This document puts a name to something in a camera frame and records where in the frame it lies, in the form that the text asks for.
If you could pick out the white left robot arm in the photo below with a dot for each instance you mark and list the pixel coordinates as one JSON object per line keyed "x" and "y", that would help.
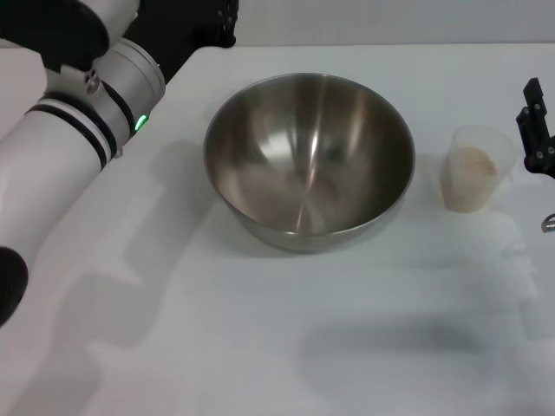
{"x": 52, "y": 173}

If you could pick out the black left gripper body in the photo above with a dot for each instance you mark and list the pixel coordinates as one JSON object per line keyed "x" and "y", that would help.
{"x": 186, "y": 26}

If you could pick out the white rice grains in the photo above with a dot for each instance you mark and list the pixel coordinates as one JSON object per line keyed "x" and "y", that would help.
{"x": 474, "y": 167}

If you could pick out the clear plastic measuring cup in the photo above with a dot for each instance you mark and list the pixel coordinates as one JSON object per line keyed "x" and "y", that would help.
{"x": 461, "y": 190}

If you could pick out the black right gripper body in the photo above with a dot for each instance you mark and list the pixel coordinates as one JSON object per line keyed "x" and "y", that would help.
{"x": 542, "y": 164}

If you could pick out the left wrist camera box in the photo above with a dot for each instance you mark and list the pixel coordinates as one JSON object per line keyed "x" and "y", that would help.
{"x": 47, "y": 30}

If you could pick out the stainless steel mixing bowl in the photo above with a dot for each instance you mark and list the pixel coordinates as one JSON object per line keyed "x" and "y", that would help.
{"x": 310, "y": 164}

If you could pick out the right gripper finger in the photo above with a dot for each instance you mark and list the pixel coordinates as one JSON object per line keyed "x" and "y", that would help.
{"x": 535, "y": 97}

